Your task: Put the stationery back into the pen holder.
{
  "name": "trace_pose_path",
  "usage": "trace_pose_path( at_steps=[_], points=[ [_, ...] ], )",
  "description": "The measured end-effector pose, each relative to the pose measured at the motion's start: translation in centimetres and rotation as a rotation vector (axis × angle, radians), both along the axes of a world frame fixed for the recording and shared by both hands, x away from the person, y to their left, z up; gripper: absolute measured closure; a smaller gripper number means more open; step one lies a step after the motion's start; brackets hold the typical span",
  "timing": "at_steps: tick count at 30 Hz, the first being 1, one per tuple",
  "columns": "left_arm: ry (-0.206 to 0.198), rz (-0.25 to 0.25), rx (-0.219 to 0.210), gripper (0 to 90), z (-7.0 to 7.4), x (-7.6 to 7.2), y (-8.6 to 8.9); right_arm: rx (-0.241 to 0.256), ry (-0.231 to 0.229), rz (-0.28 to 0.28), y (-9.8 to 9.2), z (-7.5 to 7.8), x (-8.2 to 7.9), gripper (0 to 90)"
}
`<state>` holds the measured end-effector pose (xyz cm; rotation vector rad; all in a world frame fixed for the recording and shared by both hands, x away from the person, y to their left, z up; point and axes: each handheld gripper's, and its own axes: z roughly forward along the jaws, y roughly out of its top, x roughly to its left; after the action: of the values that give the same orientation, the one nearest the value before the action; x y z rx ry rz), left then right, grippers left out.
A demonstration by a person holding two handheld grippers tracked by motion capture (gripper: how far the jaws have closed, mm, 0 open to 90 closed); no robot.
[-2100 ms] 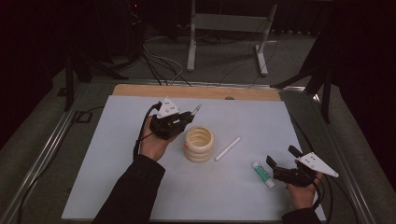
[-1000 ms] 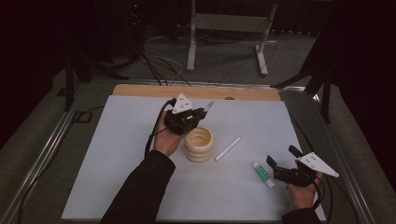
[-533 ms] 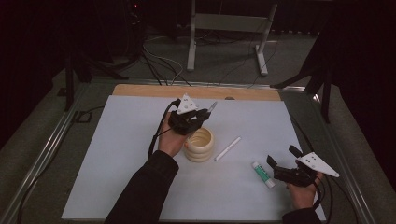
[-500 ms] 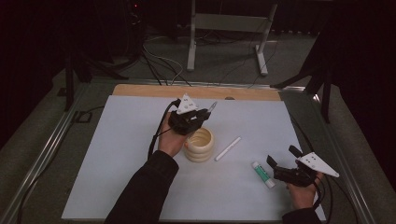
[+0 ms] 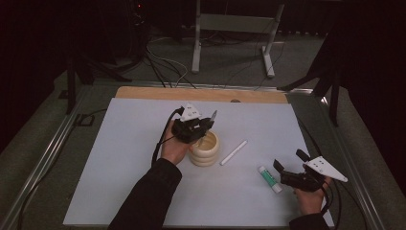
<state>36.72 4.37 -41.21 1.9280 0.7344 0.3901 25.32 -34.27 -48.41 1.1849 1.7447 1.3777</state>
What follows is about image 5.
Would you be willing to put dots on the person's left hand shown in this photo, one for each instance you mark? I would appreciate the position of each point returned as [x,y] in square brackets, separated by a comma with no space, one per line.
[174,150]

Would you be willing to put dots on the black equipment with red light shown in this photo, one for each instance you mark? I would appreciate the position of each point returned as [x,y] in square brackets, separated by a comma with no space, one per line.
[138,14]

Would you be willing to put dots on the black floor bracket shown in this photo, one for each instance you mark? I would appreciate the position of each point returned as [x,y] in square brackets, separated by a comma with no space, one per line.
[84,120]

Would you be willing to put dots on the grey metal stand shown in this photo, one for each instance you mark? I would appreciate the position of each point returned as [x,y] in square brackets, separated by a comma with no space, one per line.
[236,23]

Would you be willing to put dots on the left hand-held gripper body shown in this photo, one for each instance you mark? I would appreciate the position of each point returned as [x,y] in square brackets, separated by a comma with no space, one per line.
[188,129]

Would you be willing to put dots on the black tripod stand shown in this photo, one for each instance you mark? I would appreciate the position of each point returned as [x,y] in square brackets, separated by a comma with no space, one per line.
[71,89]
[334,102]

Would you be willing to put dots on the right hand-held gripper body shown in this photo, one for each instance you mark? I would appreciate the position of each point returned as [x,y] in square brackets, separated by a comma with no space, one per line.
[314,174]

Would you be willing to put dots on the person's right hand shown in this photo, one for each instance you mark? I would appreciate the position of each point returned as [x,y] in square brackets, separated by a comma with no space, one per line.
[311,201]

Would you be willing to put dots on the cream ringed pen holder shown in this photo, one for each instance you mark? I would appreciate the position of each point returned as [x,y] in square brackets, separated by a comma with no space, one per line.
[204,158]

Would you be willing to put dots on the green and white glue stick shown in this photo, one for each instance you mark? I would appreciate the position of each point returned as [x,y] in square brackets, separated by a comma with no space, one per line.
[269,179]

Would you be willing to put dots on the white pen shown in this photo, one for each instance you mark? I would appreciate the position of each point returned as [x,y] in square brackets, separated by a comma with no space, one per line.
[233,152]

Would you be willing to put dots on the white table mat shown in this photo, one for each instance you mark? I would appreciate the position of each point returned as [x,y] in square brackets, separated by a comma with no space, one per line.
[127,166]

